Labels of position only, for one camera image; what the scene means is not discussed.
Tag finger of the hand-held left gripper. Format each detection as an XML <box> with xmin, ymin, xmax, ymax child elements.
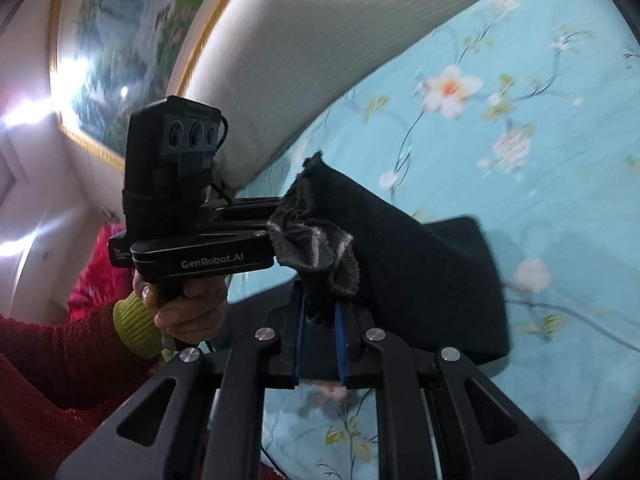
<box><xmin>212</xmin><ymin>197</ymin><xmax>287</xmax><ymax>225</ymax></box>

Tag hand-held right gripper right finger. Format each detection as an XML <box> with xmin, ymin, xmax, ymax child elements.
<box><xmin>334</xmin><ymin>301</ymin><xmax>581</xmax><ymax>480</ymax></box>

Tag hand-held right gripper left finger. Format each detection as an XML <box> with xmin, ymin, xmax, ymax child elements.
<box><xmin>55</xmin><ymin>280</ymin><xmax>307</xmax><ymax>480</ymax></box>

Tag black pants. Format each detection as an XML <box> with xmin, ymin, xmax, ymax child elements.
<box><xmin>267</xmin><ymin>151</ymin><xmax>511</xmax><ymax>366</ymax></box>

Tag person's left forearm red sleeve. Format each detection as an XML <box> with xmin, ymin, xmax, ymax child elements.
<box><xmin>0</xmin><ymin>292</ymin><xmax>168</xmax><ymax>411</ymax></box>

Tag person's left hand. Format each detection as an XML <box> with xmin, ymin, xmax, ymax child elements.
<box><xmin>132</xmin><ymin>270</ymin><xmax>231</xmax><ymax>348</ymax></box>

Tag red floral quilt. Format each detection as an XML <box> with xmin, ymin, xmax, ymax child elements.
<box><xmin>67</xmin><ymin>222</ymin><xmax>138</xmax><ymax>321</ymax></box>

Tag grey striped duvet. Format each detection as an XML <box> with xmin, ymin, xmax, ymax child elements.
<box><xmin>182</xmin><ymin>0</ymin><xmax>591</xmax><ymax>201</ymax></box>

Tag gold-framed landscape painting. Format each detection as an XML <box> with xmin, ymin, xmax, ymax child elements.
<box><xmin>47</xmin><ymin>0</ymin><xmax>271</xmax><ymax>171</ymax></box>

